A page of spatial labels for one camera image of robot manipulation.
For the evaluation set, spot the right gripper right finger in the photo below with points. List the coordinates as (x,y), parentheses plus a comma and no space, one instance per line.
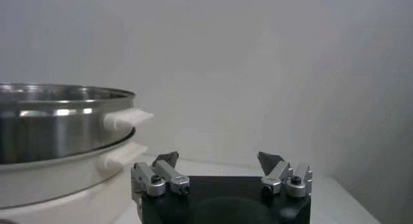
(279,175)

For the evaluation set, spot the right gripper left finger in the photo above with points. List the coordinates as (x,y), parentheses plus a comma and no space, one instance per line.
(171,177)

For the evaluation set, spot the stainless steel steamer basket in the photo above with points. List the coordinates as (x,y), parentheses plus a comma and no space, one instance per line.
(48,131)

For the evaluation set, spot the cream electric cooker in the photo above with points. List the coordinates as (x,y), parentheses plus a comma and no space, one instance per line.
(64,186)

